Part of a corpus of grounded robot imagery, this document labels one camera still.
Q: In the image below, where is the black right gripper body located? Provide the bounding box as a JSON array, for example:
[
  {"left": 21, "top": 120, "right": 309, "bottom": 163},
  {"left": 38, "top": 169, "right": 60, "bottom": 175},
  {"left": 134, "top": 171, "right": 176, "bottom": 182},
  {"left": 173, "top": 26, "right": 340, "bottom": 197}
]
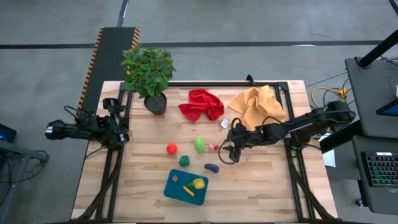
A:
[{"left": 228, "top": 123, "right": 266, "bottom": 151}]

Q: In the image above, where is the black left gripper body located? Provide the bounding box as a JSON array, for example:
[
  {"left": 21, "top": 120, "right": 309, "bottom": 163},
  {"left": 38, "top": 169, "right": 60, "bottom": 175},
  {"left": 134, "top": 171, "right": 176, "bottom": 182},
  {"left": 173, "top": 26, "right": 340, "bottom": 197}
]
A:
[{"left": 105, "top": 111, "right": 130, "bottom": 138}]

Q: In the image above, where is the yellow toy pepper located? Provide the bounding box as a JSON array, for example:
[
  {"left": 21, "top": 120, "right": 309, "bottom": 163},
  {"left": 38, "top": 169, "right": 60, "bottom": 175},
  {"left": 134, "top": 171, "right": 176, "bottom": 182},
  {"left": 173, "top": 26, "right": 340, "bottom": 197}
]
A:
[{"left": 187, "top": 177, "right": 206, "bottom": 190}]

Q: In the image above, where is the light green toy vegetable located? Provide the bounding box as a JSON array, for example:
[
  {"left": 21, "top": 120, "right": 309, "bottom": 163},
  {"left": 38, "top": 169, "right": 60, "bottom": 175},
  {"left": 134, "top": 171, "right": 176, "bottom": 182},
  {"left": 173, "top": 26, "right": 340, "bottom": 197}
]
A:
[{"left": 193, "top": 137, "right": 205, "bottom": 154}]

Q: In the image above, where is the orange cloth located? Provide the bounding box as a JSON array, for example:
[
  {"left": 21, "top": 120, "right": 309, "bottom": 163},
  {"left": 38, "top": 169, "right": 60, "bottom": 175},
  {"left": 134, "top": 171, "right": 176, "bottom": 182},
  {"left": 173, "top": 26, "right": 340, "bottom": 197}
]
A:
[{"left": 227, "top": 85, "right": 287, "bottom": 131}]

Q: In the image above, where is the green potted plant black pot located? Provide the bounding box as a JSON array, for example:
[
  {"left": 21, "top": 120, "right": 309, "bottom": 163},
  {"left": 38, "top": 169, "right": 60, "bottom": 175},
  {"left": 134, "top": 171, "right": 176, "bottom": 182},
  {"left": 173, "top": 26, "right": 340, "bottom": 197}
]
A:
[{"left": 120, "top": 44, "right": 177, "bottom": 116}]

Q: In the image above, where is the red cloth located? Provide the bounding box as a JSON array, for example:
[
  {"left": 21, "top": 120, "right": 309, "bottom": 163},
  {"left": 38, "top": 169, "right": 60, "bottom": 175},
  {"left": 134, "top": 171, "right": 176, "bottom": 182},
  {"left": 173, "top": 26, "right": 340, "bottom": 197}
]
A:
[{"left": 178, "top": 88, "right": 225, "bottom": 123}]

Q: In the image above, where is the black hazard-striped floor mat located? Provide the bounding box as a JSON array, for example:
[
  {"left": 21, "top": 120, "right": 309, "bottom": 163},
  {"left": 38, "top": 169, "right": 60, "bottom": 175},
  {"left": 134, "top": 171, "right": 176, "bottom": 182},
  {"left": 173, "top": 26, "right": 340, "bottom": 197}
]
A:
[{"left": 74, "top": 27, "right": 141, "bottom": 124}]

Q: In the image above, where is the teal plastic container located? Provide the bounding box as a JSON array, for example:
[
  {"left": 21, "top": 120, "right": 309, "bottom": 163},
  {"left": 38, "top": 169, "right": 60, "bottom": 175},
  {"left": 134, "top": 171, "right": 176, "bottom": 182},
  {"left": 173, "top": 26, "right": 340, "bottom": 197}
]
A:
[{"left": 164, "top": 169, "right": 209, "bottom": 206}]

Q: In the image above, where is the white paper sheet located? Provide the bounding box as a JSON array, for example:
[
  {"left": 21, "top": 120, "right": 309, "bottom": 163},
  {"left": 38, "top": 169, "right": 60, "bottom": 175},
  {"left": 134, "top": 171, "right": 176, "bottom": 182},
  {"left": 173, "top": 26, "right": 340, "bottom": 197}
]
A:
[{"left": 318, "top": 133, "right": 337, "bottom": 169}]

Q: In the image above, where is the dark device with blue light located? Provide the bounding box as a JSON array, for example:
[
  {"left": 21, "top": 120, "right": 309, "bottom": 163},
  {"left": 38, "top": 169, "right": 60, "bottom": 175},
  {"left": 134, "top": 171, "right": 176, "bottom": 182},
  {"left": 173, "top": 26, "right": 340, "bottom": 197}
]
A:
[{"left": 0, "top": 123, "right": 17, "bottom": 144}]

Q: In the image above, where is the grey metal stand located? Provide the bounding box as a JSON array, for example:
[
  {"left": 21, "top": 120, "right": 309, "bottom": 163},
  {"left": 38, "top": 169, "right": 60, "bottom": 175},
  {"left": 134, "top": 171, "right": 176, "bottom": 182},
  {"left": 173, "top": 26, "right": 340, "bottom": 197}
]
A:
[{"left": 0, "top": 139, "right": 50, "bottom": 224}]

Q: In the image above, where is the grey desk with pole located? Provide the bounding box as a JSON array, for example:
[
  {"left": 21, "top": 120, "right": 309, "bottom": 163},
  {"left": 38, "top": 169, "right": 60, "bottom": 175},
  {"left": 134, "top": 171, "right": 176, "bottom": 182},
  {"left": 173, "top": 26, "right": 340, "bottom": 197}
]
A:
[{"left": 344, "top": 57, "right": 398, "bottom": 139}]

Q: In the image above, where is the grey desk under keyboard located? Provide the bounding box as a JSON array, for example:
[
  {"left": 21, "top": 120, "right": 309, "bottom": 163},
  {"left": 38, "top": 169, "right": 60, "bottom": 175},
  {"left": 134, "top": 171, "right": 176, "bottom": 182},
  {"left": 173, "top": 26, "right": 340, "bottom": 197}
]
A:
[{"left": 351, "top": 135, "right": 398, "bottom": 216}]

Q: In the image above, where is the backlit black keyboard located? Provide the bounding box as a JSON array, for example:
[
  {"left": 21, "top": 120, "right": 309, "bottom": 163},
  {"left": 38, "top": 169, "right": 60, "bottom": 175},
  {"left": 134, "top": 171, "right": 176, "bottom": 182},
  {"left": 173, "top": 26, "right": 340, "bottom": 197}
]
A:
[{"left": 360, "top": 151, "right": 398, "bottom": 189}]

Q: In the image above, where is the tablet with blue screen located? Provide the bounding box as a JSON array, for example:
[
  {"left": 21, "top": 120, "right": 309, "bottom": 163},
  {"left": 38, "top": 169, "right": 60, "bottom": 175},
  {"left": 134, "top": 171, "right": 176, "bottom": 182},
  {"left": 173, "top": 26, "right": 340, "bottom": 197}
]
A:
[{"left": 375, "top": 98, "right": 398, "bottom": 118}]

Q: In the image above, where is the black pole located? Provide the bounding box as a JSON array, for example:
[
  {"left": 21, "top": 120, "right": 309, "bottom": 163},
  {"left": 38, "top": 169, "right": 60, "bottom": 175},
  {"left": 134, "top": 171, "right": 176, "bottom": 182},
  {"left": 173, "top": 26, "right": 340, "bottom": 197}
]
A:
[{"left": 356, "top": 29, "right": 398, "bottom": 69}]

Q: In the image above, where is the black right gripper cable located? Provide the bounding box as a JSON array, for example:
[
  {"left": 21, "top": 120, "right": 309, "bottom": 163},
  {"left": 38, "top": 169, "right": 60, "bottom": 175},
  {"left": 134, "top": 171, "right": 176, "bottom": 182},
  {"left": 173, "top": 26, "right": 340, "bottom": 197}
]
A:
[{"left": 218, "top": 139, "right": 238, "bottom": 166}]

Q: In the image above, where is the black aluminium frame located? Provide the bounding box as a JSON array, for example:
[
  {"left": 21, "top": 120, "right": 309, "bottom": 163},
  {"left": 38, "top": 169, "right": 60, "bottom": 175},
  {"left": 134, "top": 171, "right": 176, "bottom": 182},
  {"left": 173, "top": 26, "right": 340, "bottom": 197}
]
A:
[{"left": 70, "top": 81, "right": 340, "bottom": 224}]

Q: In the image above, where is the yellow cable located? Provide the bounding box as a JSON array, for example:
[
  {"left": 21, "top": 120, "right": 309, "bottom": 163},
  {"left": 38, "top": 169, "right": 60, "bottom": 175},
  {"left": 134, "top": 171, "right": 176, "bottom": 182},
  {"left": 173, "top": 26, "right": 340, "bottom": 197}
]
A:
[{"left": 312, "top": 86, "right": 349, "bottom": 108}]

